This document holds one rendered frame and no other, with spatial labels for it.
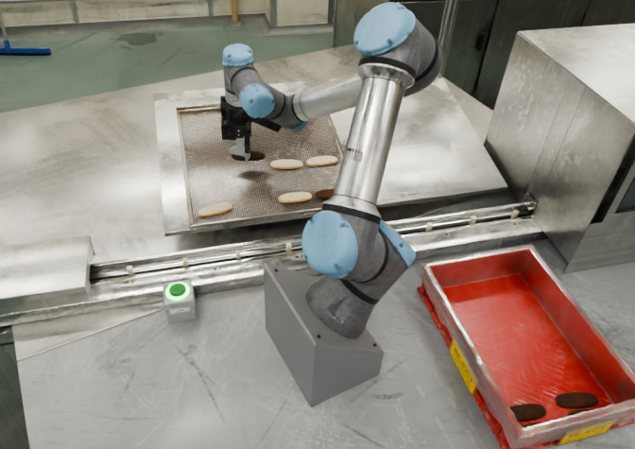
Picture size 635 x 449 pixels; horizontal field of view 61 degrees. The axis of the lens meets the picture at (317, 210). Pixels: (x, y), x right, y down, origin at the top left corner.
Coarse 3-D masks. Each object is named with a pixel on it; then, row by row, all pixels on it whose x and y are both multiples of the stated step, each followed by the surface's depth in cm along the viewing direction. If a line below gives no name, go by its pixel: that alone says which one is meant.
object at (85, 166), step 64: (256, 64) 239; (320, 64) 241; (0, 128) 193; (64, 128) 195; (128, 128) 196; (0, 192) 166; (64, 192) 168; (128, 192) 169; (128, 256) 148; (64, 320) 131; (128, 320) 132
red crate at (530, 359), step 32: (448, 288) 144; (480, 288) 144; (512, 288) 145; (480, 320) 136; (512, 320) 137; (544, 320) 137; (480, 352) 129; (512, 352) 130; (544, 352) 130; (512, 384) 123; (544, 384) 123; (576, 384) 124; (544, 416) 117
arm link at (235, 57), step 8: (232, 48) 132; (240, 48) 132; (248, 48) 132; (224, 56) 130; (232, 56) 130; (240, 56) 130; (248, 56) 130; (224, 64) 132; (232, 64) 130; (240, 64) 130; (248, 64) 131; (224, 72) 134; (232, 72) 131; (224, 80) 137
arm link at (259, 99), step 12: (240, 72) 130; (252, 72) 130; (240, 84) 128; (252, 84) 126; (264, 84) 128; (240, 96) 128; (252, 96) 125; (264, 96) 125; (276, 96) 132; (252, 108) 126; (264, 108) 128; (276, 108) 132
